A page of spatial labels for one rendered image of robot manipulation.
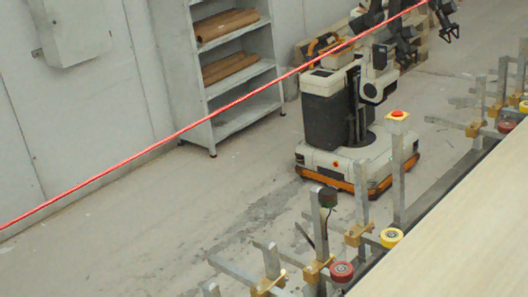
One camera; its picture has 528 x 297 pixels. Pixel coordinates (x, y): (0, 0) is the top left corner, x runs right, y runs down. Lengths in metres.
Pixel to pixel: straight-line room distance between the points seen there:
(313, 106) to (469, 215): 1.85
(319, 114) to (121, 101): 1.57
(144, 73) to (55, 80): 0.74
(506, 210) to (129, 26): 3.11
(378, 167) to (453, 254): 1.81
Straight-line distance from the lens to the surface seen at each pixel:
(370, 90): 3.76
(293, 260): 2.16
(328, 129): 3.88
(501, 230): 2.23
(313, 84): 3.81
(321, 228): 2.03
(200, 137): 4.71
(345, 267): 2.04
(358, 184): 2.17
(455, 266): 2.06
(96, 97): 4.47
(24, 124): 4.24
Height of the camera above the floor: 2.22
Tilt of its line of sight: 28 degrees down
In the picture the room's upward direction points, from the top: 8 degrees counter-clockwise
